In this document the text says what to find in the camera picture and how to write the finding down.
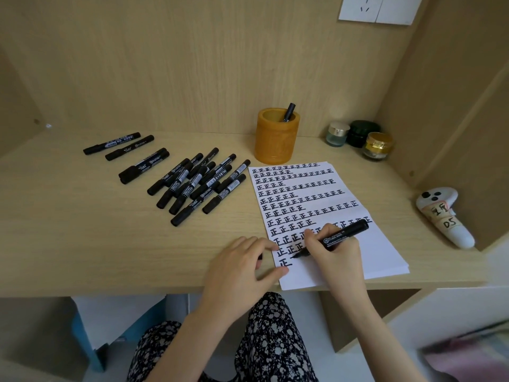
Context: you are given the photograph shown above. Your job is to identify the person's right hand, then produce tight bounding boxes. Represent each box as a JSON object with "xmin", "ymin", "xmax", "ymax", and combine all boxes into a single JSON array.
[{"xmin": 303, "ymin": 223, "xmax": 368, "ymax": 299}]

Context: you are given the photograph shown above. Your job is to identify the person's left hand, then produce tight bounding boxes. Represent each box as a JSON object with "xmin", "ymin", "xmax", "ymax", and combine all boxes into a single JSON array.
[{"xmin": 198, "ymin": 236, "xmax": 289, "ymax": 320}]

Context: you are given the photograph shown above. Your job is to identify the white paper sheets with tallies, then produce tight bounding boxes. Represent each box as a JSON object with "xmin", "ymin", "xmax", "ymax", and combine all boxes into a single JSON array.
[{"xmin": 248, "ymin": 162, "xmax": 410, "ymax": 291}]

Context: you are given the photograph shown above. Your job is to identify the person's left forearm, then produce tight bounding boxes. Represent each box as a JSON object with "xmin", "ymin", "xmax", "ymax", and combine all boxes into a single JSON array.
[{"xmin": 147, "ymin": 306, "xmax": 249, "ymax": 382}]

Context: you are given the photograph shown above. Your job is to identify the person's right forearm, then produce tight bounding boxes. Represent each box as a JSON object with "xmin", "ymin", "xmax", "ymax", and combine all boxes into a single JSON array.
[{"xmin": 330, "ymin": 282, "xmax": 428, "ymax": 382}]

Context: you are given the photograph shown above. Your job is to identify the black floral trousers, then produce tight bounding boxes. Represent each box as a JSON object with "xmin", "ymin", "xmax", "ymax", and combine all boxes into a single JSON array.
[{"xmin": 126, "ymin": 292, "xmax": 319, "ymax": 382}]

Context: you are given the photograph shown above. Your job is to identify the amber cylindrical pen holder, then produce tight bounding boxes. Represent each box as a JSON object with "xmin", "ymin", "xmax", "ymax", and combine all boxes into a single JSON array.
[{"xmin": 254, "ymin": 108, "xmax": 301, "ymax": 165}]

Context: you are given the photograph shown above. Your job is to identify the glass jar with silver lid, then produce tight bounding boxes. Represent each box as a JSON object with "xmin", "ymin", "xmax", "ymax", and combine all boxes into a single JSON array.
[{"xmin": 326, "ymin": 122, "xmax": 350, "ymax": 147}]

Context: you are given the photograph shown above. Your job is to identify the group of black markers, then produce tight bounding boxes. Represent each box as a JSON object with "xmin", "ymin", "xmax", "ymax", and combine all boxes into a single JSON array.
[{"xmin": 83, "ymin": 132, "xmax": 251, "ymax": 227}]

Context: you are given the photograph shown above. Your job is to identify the glass jar with gold lid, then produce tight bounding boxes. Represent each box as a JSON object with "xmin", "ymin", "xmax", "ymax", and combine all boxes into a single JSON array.
[{"xmin": 362, "ymin": 132, "xmax": 395, "ymax": 161}]

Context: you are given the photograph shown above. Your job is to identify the dark green jar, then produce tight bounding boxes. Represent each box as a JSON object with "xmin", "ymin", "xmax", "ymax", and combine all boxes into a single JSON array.
[{"xmin": 346, "ymin": 120, "xmax": 381, "ymax": 148}]

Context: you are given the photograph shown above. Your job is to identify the white controller with paper labels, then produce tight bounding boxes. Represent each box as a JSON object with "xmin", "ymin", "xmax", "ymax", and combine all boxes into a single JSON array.
[{"xmin": 416, "ymin": 188, "xmax": 476, "ymax": 250}]

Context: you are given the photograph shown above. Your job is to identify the blue and white stool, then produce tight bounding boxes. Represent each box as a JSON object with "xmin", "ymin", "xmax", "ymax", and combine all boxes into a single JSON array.
[{"xmin": 71, "ymin": 296, "xmax": 168, "ymax": 372}]

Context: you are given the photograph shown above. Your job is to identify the pink cloth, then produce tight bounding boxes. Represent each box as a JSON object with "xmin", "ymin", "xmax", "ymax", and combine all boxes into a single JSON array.
[{"xmin": 422, "ymin": 326, "xmax": 509, "ymax": 382}]

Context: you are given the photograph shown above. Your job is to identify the white wall socket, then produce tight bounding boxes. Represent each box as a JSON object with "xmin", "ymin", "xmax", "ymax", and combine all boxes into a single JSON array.
[{"xmin": 338, "ymin": 0, "xmax": 384, "ymax": 23}]

